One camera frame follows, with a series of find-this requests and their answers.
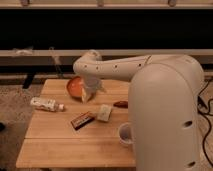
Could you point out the small red-brown object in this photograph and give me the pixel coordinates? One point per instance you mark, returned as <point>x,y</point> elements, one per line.
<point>121,104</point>

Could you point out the brown chocolate bar box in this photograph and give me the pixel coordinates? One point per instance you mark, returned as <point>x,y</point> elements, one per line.
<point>82,120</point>

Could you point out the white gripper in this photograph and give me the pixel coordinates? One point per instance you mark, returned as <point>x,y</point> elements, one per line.
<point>90,86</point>

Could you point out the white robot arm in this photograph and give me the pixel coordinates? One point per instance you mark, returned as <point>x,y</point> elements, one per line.
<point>162,105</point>

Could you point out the clear plastic bottle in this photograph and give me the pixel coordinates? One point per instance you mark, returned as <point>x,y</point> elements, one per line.
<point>46,104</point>

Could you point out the orange bowl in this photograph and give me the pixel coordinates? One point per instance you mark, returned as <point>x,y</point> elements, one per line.
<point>74,87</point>

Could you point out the grey metal rail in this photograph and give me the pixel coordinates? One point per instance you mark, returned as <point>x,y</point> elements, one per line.
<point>114,58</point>

